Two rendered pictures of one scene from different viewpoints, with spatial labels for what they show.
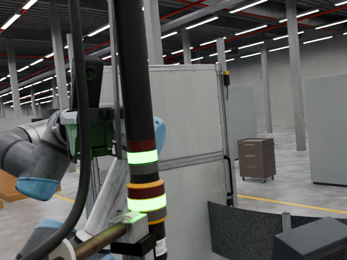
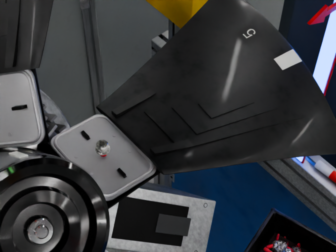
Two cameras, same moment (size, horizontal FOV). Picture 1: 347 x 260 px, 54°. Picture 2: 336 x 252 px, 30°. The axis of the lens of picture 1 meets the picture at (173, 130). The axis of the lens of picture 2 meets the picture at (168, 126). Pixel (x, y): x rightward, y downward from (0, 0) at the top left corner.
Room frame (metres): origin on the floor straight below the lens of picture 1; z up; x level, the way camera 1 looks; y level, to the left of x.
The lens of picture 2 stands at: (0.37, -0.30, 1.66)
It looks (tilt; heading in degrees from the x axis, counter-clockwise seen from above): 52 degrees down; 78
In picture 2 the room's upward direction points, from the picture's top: 1 degrees clockwise
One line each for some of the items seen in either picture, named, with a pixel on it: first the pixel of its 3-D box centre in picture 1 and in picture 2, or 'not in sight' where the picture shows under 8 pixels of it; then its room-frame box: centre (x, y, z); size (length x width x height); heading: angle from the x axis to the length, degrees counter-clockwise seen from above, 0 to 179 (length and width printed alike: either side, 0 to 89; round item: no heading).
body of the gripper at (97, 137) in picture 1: (87, 132); not in sight; (0.56, 0.14, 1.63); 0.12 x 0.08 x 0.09; 27
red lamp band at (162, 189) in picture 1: (145, 189); not in sight; (0.38, 0.04, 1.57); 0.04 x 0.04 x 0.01
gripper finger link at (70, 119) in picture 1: (73, 134); not in sight; (0.46, 0.14, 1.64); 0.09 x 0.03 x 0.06; 6
